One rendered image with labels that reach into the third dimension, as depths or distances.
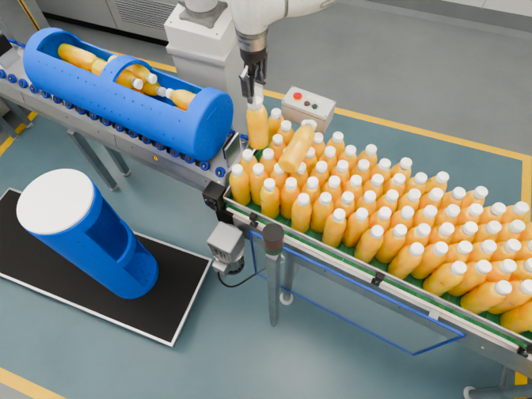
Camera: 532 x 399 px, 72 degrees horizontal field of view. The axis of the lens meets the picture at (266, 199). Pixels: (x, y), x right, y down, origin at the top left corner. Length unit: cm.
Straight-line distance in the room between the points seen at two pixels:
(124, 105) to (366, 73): 233
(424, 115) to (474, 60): 84
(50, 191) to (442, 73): 306
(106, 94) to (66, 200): 43
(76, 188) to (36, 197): 14
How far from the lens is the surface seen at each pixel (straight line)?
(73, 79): 172
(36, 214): 157
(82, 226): 151
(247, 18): 100
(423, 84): 345
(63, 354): 252
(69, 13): 421
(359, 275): 141
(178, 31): 195
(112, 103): 159
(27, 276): 259
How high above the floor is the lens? 220
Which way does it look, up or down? 60 degrees down
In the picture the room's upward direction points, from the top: 3 degrees counter-clockwise
